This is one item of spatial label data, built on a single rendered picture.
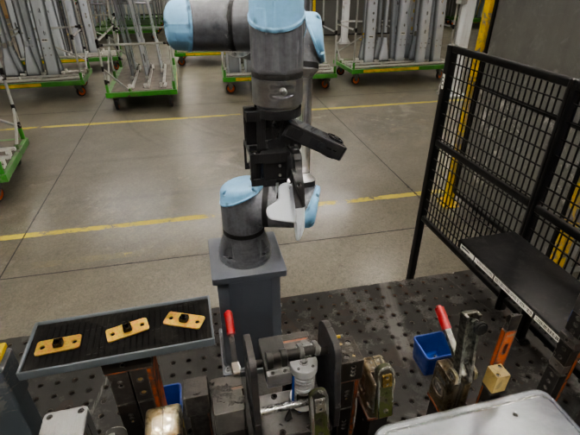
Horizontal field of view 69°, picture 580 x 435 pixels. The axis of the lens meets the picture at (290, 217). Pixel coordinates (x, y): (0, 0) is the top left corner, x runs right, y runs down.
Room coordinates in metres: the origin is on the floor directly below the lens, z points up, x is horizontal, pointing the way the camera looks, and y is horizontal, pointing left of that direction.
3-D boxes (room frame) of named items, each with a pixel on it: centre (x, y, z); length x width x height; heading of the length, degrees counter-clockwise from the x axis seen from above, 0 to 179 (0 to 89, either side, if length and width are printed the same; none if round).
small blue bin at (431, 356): (0.94, -0.46, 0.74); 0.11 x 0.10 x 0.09; 104
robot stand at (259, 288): (1.00, 0.13, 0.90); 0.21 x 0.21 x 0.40; 12
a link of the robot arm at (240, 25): (0.73, 0.03, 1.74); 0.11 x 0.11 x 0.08; 87
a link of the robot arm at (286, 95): (0.63, 0.02, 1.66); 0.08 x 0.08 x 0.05
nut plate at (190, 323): (0.67, 0.23, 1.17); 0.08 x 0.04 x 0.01; 79
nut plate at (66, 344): (0.60, 0.47, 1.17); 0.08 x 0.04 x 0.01; 106
